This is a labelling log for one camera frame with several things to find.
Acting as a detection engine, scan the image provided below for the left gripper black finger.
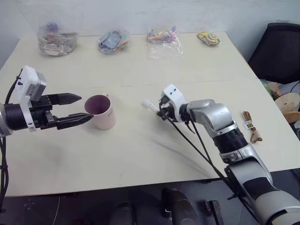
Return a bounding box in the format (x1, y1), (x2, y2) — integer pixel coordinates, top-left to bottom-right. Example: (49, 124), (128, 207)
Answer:
(55, 112), (94, 131)
(49, 93), (83, 106)

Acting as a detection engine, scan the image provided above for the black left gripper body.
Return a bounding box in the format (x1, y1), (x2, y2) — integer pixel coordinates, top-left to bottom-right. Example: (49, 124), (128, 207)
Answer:
(28, 94), (58, 131)

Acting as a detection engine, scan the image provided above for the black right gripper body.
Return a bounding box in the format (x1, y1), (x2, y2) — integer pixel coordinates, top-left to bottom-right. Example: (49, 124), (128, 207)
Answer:
(156, 93), (179, 123)

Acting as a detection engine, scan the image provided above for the pink mug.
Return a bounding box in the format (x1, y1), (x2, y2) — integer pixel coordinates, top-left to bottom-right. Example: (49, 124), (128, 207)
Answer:
(84, 94), (117, 130)

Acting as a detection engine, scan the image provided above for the large clear bag of items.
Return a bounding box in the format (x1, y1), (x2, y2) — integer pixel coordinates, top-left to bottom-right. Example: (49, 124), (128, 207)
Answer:
(37, 22), (80, 57)

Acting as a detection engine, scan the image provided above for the clear bag of colourful strips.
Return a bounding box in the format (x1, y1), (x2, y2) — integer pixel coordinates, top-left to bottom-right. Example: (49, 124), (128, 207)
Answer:
(146, 25), (184, 60)

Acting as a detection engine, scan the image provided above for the clear bag of blue packets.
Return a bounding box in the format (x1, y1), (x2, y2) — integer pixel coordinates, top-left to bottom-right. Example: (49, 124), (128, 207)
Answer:
(97, 29), (131, 55)

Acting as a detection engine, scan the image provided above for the colourful yellow red packet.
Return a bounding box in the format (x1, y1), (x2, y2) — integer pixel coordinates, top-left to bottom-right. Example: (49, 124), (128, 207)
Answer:
(196, 31), (222, 48)

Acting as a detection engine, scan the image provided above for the large dark rounded shape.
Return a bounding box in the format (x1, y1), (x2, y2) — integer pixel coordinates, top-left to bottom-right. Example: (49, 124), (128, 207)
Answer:
(161, 187), (198, 225)

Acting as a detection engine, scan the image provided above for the wooden spool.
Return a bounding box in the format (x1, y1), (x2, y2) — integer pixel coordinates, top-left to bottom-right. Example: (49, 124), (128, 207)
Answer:
(274, 92), (300, 123)

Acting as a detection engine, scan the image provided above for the black mesh office chair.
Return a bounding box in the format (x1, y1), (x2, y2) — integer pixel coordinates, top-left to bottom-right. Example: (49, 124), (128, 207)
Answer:
(247, 22), (300, 85)

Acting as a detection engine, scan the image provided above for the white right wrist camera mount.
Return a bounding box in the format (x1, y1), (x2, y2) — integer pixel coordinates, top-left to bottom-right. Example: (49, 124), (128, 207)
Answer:
(162, 83), (189, 123)

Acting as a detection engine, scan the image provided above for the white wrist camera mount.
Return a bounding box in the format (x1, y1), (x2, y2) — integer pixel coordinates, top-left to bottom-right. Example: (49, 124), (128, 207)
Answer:
(14, 65), (48, 133)
(162, 83), (189, 123)

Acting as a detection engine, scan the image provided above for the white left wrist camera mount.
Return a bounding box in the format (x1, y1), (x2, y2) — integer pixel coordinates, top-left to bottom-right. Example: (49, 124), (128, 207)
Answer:
(14, 65), (48, 133)

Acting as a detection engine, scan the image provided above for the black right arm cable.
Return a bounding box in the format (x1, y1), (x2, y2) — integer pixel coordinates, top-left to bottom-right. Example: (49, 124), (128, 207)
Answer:
(158, 102), (258, 213)

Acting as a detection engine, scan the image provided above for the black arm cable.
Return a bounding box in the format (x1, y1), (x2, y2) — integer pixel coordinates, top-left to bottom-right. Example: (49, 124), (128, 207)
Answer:
(0, 76), (20, 213)
(158, 102), (258, 213)

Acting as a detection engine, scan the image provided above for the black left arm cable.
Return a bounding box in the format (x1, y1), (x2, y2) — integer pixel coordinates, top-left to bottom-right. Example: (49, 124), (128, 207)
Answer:
(0, 76), (20, 213)

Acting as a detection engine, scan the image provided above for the brown coiled cord with label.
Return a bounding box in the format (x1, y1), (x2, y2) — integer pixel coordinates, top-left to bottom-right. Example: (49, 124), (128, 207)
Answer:
(242, 110), (263, 144)

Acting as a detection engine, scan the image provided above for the dark rectangular bracket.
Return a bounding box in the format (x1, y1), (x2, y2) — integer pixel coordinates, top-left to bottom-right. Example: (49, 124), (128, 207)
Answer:
(204, 200), (224, 225)

